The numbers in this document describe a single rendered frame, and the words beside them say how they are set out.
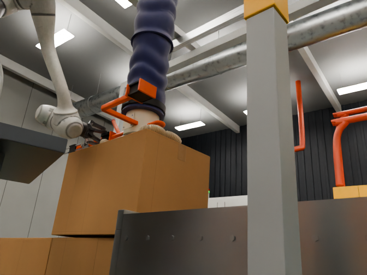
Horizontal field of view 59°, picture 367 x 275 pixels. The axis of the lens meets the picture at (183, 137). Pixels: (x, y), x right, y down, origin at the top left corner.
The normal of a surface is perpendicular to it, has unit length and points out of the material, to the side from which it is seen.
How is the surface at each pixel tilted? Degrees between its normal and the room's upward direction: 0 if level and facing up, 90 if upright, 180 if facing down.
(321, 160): 90
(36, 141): 90
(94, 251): 90
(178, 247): 90
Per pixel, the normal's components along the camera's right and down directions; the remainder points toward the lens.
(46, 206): 0.80, -0.17
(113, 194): -0.67, -0.32
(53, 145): 0.55, -0.27
